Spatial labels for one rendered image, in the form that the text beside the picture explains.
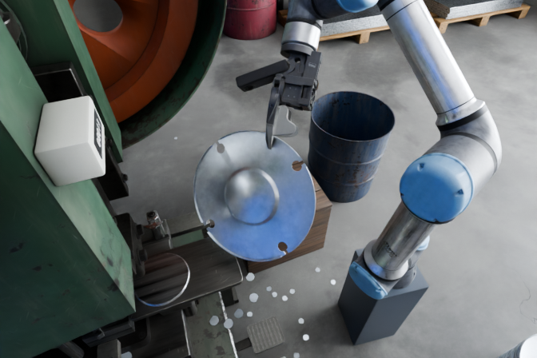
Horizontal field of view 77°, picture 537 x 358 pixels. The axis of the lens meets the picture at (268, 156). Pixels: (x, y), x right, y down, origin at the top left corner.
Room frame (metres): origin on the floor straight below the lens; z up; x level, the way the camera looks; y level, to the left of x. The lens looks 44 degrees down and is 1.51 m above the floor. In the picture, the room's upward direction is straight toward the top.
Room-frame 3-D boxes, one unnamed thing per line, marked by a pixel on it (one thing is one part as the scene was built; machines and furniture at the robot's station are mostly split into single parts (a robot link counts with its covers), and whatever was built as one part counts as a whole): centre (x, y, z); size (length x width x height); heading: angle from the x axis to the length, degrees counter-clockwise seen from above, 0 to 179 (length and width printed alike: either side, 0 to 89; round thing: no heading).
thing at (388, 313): (0.55, -0.41, 0.23); 0.18 x 0.18 x 0.45; 13
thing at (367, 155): (1.37, -0.42, 0.24); 0.42 x 0.42 x 0.48
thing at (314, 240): (1.00, -0.02, 0.18); 0.40 x 0.38 x 0.35; 112
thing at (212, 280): (0.37, 0.20, 0.72); 0.25 x 0.14 x 0.14; 110
